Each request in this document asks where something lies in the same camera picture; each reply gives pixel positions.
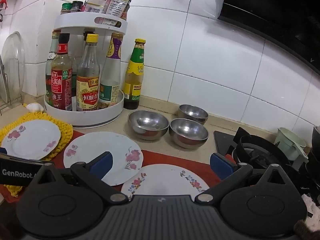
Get soy sauce bottle red label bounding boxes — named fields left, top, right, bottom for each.
left=51, top=33, right=73, bottom=111

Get yellow knitted mat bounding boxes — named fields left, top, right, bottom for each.
left=0, top=112, right=74, bottom=198

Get clear bottle purple label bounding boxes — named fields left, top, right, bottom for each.
left=99, top=32, right=123, bottom=109

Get red table mat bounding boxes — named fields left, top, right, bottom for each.
left=0, top=130, right=222, bottom=203

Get white cloth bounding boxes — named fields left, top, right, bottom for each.
left=301, top=194, right=320, bottom=220

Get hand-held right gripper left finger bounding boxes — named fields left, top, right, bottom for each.
left=27, top=151, right=129, bottom=204

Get black burner grate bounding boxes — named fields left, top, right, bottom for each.
left=232, top=127, right=292, bottom=172

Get black pot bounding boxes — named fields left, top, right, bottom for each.
left=311, top=125, right=320, bottom=153

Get person's right forearm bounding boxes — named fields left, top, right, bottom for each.
left=294, top=219, right=314, bottom=240

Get black range hood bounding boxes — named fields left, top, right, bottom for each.
left=217, top=0, right=320, bottom=74

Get glass pot lid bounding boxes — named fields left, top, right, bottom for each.
left=0, top=31, right=25, bottom=103

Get white two-tier condiment rack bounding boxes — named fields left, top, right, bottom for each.
left=44, top=12, right=128, bottom=127

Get sauce bottle green yellow label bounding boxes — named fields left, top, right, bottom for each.
left=124, top=39, right=146, bottom=110

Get vinegar bottle yellow label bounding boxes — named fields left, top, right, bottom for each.
left=76, top=34, right=100, bottom=112

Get large stainless steel bowl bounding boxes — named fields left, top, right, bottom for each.
left=127, top=110, right=170, bottom=140

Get spice jar dark cap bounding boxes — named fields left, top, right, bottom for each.
left=71, top=1, right=84, bottom=13

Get white plate multicoloured flowers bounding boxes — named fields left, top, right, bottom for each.
left=121, top=164, right=210, bottom=202

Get pale green plastic cup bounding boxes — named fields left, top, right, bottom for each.
left=274, top=127, right=309, bottom=170

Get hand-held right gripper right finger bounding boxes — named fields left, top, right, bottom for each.
left=195, top=152, right=297, bottom=204

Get black gas stove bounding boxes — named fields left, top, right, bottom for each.
left=214, top=127, right=320, bottom=205

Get wavy white plate pink flowers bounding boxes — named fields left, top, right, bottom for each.
left=63, top=131, right=143, bottom=187

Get spice jar green cap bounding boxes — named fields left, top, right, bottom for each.
left=61, top=2, right=73, bottom=15

